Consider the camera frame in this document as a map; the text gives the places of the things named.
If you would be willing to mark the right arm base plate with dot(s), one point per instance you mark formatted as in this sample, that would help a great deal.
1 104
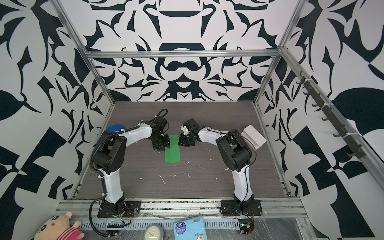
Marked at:
236 208

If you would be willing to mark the black hook rail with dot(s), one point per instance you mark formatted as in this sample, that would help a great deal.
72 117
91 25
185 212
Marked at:
331 114

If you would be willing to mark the blue booklet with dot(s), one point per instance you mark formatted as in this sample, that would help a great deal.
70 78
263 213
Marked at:
190 229

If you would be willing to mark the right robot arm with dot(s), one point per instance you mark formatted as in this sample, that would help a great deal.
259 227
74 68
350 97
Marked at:
235 153

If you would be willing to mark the green square paper sheet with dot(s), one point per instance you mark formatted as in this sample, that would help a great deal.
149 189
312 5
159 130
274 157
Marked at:
172 154

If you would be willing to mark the plush toy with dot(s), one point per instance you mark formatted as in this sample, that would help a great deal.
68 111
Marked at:
58 228

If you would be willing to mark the blue cloth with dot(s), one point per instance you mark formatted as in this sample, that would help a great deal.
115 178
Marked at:
115 128

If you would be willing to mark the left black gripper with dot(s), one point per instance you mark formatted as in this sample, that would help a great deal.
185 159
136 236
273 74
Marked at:
167 145

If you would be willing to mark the round clock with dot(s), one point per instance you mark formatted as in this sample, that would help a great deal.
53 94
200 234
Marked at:
154 232

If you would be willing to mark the white box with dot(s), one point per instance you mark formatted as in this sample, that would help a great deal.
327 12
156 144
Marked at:
251 134

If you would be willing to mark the white cable duct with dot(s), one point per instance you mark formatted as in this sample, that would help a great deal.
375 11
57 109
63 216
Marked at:
142 224

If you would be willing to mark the small electronics board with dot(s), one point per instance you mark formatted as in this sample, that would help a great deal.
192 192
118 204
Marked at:
246 226

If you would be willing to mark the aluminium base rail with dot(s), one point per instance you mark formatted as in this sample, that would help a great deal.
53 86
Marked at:
182 208

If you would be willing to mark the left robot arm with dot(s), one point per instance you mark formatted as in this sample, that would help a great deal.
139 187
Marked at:
109 154

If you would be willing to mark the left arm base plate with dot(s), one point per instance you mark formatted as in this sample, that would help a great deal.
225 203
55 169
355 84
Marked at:
124 209

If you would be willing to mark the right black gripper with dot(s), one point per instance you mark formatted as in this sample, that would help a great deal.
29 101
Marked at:
182 138

